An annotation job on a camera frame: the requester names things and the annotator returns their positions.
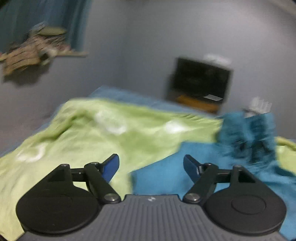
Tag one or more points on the blue bed sheet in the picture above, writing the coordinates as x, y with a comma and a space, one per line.
129, 98

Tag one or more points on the black television screen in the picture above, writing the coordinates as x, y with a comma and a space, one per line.
201, 80

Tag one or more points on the teal large garment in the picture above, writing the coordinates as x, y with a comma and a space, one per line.
249, 142

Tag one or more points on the blue window curtain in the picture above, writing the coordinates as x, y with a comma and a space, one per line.
19, 17

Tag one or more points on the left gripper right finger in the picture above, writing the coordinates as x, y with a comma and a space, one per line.
234, 199

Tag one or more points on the green fleece blanket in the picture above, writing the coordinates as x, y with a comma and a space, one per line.
19, 177

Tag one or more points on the orange wooden tv stand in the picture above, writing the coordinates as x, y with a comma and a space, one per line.
198, 104

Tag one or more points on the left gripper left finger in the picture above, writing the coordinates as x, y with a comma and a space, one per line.
67, 199

